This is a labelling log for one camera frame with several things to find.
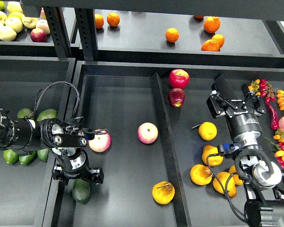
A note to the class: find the orange partly hidden top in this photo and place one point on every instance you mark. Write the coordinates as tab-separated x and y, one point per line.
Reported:
199	16

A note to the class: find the yellow pear with stem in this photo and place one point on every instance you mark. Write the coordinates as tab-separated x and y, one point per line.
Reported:
163	192

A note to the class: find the black shelf post right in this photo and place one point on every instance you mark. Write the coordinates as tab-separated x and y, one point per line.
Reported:
88	34

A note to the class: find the yellow pear upper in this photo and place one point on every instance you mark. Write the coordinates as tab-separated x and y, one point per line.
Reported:
207	130

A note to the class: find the yellow pear lower left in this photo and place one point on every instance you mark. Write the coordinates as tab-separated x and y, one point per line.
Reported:
200	174

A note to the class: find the black left tray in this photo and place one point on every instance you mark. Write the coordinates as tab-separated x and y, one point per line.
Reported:
28	192

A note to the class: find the black upper shelf tray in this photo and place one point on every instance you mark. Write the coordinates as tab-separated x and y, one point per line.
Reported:
140	38

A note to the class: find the red chili pepper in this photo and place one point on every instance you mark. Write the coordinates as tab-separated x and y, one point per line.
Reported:
274	120

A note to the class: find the red cherry tomato vine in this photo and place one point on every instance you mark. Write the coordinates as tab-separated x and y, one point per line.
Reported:
266	91

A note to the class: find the yellow pear lower right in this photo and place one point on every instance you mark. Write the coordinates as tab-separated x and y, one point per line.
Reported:
236	178

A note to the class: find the pink apple centre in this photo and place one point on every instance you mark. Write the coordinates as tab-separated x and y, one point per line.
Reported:
147	133

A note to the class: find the dark green avocado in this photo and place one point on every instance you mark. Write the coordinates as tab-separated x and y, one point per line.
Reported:
81	191

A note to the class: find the red apple on shelf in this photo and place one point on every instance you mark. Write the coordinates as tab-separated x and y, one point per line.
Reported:
38	35

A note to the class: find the dark red apple lower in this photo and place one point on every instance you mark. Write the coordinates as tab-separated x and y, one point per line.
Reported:
176	97

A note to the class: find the red apple upper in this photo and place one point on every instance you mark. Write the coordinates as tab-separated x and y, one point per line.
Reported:
178	78

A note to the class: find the pink apple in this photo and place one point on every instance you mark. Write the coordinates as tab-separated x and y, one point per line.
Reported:
101	141
147	133

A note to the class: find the orange on shelf centre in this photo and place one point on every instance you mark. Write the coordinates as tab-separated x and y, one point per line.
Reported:
172	35

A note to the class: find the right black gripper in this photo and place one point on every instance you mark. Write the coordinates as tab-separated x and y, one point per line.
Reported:
242	126

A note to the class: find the orange cherry tomato vine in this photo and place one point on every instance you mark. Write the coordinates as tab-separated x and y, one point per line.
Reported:
254	87

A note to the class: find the green avocado top right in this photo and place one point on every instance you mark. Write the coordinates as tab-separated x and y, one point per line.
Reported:
47	114

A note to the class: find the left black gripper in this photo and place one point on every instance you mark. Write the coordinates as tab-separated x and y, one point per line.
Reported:
76	166

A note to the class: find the mixed cherry tomatoes lower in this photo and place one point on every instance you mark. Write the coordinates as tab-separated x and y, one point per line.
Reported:
278	146

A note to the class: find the black centre tray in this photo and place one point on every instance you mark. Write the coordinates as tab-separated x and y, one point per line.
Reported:
122	96

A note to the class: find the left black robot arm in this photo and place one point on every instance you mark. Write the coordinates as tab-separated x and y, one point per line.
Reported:
66	139

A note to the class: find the pink apple left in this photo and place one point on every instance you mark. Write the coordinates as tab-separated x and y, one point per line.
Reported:
101	141

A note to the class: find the green avocado top left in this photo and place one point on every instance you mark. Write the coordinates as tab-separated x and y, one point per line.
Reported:
22	113

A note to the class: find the orange on shelf front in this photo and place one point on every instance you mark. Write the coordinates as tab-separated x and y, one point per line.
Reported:
210	45

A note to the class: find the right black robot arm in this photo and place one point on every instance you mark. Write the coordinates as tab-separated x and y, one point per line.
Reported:
263	180

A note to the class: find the orange on shelf upper right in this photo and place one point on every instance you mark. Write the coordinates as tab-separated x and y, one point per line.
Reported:
211	24

